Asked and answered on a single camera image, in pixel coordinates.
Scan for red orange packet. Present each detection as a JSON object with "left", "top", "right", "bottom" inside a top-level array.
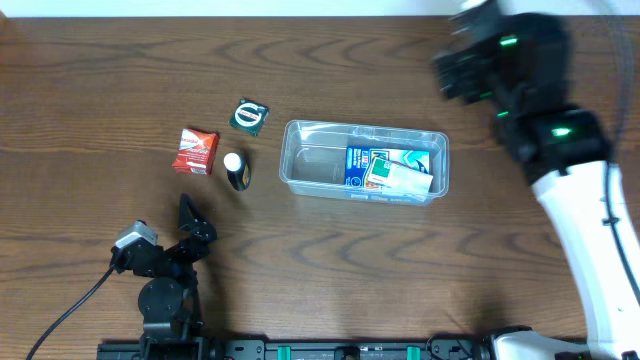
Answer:
[{"left": 172, "top": 128, "right": 220, "bottom": 175}]

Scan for white green medicine box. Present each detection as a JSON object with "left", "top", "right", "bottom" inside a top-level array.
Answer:
[{"left": 365, "top": 157, "right": 433, "bottom": 194}]

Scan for blue Kool Fever box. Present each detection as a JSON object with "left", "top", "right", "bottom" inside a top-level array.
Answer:
[{"left": 344, "top": 146, "right": 430, "bottom": 190}]

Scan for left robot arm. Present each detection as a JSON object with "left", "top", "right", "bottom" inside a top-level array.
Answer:
[{"left": 110, "top": 193, "right": 217, "bottom": 342}]

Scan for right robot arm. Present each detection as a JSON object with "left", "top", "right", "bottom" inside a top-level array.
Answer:
[{"left": 434, "top": 1, "right": 639, "bottom": 359}]

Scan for clear plastic container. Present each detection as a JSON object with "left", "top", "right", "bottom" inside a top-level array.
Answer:
[{"left": 279, "top": 120, "right": 450, "bottom": 206}]

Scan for small black bottle white cap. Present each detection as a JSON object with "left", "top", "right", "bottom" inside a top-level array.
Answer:
[{"left": 223, "top": 152, "right": 251, "bottom": 191}]

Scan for dark green round-logo packet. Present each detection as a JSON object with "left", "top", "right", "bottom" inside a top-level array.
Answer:
[{"left": 229, "top": 98, "right": 270, "bottom": 136}]

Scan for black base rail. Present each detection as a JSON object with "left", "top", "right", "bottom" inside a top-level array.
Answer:
[{"left": 96, "top": 336, "right": 492, "bottom": 360}]

